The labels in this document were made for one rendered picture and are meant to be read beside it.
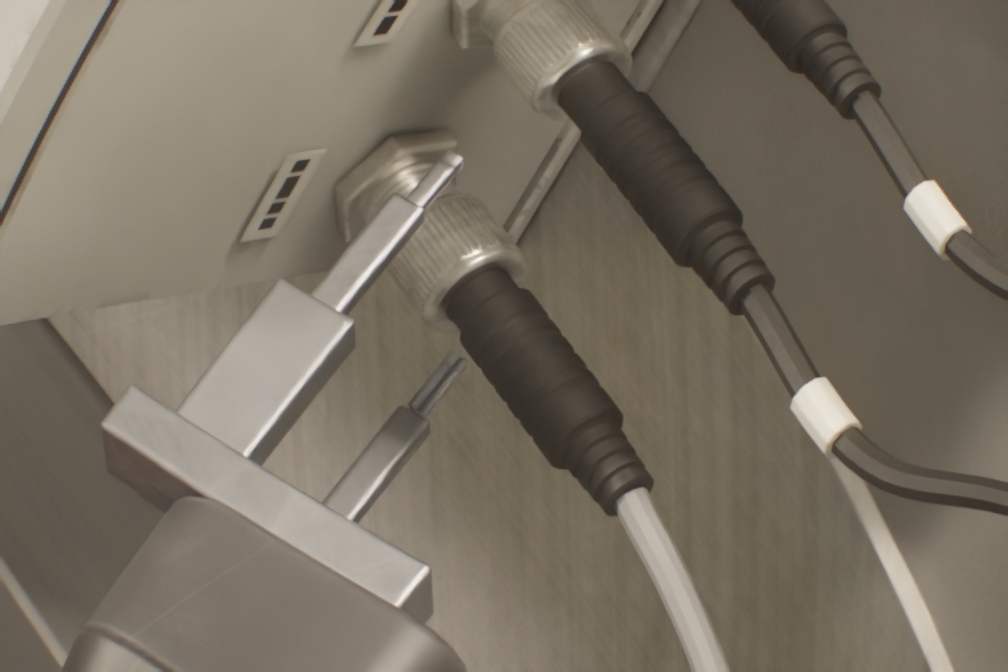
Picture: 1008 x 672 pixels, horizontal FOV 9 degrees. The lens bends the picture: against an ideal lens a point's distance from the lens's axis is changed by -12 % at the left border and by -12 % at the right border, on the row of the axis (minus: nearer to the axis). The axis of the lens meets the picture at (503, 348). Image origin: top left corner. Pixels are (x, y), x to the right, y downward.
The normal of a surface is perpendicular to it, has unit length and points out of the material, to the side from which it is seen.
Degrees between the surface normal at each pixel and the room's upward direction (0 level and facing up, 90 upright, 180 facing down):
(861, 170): 90
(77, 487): 38
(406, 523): 90
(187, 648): 50
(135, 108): 133
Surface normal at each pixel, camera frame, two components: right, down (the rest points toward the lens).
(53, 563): 0.40, -0.73
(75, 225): 0.53, 0.71
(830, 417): -0.11, -0.52
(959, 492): -0.52, -0.16
